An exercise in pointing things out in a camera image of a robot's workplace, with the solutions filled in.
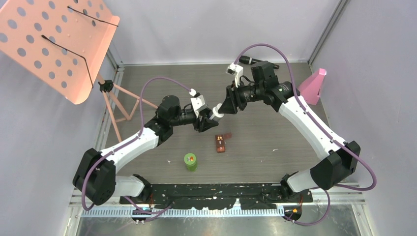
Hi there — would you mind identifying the black microphone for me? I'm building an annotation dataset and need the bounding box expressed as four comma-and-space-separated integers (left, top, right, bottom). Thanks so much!
238, 55, 280, 69

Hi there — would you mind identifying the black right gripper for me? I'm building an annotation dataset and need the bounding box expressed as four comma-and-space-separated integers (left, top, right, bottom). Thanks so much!
217, 80, 263, 116

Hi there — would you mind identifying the white capped pill bottle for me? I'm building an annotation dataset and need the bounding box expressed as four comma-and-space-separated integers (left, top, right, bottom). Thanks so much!
209, 103, 224, 122

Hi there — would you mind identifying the brown translucent pill container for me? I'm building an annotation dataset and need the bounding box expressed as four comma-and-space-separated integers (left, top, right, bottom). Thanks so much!
215, 132, 232, 153

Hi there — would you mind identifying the pink wedge object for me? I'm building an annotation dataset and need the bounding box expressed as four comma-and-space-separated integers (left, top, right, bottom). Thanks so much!
298, 68, 327, 105

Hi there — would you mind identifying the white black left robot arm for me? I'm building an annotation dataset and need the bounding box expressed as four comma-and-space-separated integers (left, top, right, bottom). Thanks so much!
72, 95, 223, 206

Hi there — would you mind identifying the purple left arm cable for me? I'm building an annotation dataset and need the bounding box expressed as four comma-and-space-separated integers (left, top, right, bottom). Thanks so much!
81, 77, 196, 222

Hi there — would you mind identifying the pink music stand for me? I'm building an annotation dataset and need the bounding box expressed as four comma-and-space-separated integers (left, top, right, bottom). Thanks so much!
0, 0, 159, 141

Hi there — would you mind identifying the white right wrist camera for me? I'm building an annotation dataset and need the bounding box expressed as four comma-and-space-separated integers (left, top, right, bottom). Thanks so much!
226, 63, 243, 88

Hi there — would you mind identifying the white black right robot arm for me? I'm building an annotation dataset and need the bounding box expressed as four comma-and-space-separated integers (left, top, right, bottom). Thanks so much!
217, 61, 360, 202

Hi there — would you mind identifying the green black pill bottle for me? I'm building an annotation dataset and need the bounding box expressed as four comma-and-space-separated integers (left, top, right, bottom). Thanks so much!
184, 153, 197, 172

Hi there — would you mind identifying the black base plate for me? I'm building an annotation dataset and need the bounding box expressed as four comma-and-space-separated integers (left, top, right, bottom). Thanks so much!
119, 183, 313, 210

